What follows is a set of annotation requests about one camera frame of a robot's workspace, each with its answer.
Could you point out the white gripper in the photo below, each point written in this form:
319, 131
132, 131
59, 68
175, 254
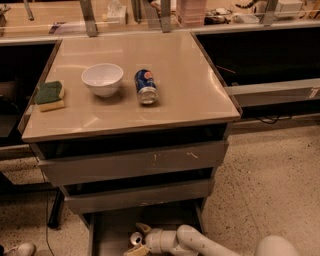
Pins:
153, 240

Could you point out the orange soda can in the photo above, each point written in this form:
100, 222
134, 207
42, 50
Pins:
136, 238

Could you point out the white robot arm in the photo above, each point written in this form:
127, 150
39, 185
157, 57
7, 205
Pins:
187, 241

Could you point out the bottom grey open drawer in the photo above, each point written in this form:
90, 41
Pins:
110, 231

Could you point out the middle grey drawer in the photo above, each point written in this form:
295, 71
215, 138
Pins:
140, 196

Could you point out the top grey drawer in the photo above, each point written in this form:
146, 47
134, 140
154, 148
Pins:
134, 163

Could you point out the grey drawer cabinet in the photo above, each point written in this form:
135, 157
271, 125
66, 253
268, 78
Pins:
192, 105

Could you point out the blue pepsi can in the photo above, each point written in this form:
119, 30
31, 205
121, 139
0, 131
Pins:
146, 89

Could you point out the white shoe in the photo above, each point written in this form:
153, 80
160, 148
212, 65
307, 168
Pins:
24, 249

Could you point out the white bowl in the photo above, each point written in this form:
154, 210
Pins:
103, 79

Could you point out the green yellow sponge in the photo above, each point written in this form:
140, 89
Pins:
50, 96

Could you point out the white box on shelf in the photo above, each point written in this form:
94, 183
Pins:
116, 13

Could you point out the pink plastic basket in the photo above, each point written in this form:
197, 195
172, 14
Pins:
191, 13

